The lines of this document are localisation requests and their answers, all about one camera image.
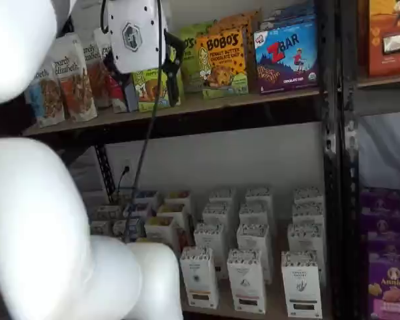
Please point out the white box yellow top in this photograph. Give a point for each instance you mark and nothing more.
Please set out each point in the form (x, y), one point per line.
(171, 210)
(160, 230)
(178, 196)

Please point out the white box grey strip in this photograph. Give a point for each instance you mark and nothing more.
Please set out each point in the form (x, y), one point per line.
(308, 195)
(306, 238)
(301, 286)
(308, 211)

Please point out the white box pink strip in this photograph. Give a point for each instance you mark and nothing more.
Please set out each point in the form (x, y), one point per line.
(255, 211)
(246, 283)
(255, 236)
(258, 193)

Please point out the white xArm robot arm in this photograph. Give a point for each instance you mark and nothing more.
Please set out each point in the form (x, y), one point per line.
(26, 216)

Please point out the large orange cardboard box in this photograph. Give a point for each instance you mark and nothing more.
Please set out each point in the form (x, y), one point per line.
(390, 36)

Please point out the purely elizabeth bag red label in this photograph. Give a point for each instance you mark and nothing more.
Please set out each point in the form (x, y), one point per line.
(118, 96)

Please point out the white wall outlet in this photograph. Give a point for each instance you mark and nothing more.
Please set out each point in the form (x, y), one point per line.
(127, 165)

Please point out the white box blue print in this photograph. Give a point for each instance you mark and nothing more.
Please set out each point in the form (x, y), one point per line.
(138, 210)
(121, 228)
(146, 196)

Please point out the white box yellow strip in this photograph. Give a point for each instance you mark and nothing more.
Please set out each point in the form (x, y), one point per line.
(223, 195)
(216, 213)
(210, 236)
(200, 280)

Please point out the purely elizabeth bag orange label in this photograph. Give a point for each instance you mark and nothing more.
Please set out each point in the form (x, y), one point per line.
(75, 90)
(98, 83)

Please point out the black metal shelving rack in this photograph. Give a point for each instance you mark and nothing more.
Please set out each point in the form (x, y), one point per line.
(331, 166)
(351, 200)

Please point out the green Bobo's apple pie box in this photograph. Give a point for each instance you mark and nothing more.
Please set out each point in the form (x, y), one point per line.
(200, 28)
(190, 66)
(146, 93)

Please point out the blue Zbar chocolate chip box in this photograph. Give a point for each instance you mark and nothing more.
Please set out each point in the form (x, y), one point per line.
(293, 11)
(286, 60)
(286, 22)

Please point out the wooden shelf board with snacks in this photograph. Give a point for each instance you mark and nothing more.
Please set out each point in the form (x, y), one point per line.
(220, 101)

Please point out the purple Annie's snack box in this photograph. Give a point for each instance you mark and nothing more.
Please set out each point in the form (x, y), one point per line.
(390, 243)
(383, 220)
(380, 198)
(391, 290)

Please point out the grey plastic sheet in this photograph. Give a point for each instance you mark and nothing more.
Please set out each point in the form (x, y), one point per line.
(386, 150)

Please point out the purely elizabeth bag blue label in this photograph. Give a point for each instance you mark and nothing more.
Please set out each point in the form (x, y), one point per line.
(48, 100)

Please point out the wooden shelf board orange box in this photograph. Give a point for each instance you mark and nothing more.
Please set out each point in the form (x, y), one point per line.
(386, 81)

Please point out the orange Bobo's peanut butter box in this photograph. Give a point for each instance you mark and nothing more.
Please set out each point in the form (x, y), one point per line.
(221, 63)
(230, 25)
(250, 16)

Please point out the white box grey print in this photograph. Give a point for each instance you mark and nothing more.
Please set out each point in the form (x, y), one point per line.
(100, 228)
(108, 213)

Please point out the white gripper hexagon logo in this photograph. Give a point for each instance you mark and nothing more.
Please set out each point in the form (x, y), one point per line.
(133, 36)

